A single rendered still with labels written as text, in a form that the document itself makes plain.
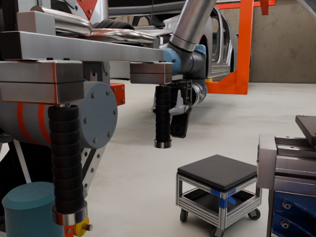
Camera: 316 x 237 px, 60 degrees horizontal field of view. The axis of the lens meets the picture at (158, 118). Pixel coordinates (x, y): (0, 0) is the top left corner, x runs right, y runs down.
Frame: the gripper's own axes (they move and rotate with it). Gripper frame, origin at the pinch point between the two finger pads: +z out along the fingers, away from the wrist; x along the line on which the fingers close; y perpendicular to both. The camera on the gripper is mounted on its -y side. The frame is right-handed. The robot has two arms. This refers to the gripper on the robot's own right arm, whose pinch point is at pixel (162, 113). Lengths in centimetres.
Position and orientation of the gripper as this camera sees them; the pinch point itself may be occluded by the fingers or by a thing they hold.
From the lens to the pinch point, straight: 65.5
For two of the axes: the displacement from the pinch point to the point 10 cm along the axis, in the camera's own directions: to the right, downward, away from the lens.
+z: -3.7, 1.8, -9.1
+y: -0.1, -9.8, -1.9
